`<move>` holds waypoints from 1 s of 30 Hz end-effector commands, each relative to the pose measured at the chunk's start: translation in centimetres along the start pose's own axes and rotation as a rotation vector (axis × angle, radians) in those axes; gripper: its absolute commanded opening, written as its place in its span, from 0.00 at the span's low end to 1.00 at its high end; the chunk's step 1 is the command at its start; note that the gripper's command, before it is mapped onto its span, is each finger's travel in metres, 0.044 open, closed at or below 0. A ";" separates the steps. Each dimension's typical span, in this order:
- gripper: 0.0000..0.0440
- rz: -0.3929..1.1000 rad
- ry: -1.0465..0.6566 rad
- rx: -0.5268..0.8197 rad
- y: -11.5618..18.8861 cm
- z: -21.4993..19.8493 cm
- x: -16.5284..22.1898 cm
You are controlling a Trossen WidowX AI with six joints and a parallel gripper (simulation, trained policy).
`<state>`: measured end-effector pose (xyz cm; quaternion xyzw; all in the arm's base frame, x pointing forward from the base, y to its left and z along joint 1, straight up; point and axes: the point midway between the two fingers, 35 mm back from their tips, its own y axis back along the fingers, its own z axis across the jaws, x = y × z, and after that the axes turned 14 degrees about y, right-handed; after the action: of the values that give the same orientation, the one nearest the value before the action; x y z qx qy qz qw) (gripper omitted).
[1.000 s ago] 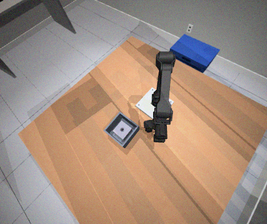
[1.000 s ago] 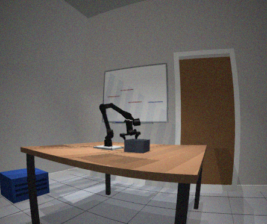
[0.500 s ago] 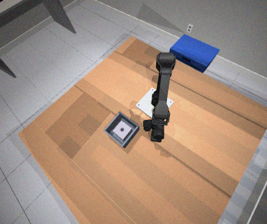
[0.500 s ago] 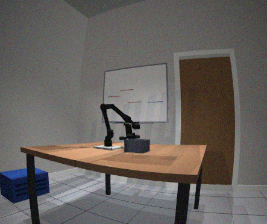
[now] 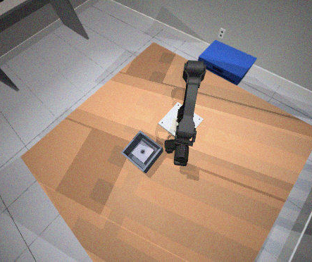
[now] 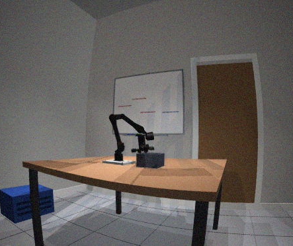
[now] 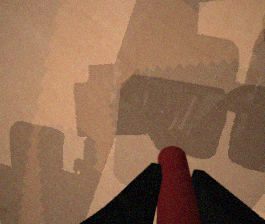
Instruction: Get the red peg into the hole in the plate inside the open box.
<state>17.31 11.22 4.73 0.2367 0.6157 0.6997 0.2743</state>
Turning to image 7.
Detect dark red peg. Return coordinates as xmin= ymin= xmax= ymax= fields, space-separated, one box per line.
xmin=157 ymin=147 xmax=201 ymax=224

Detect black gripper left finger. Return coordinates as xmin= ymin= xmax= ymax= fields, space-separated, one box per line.
xmin=80 ymin=163 xmax=163 ymax=224

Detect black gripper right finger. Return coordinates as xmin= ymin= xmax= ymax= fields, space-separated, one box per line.
xmin=191 ymin=169 xmax=265 ymax=224

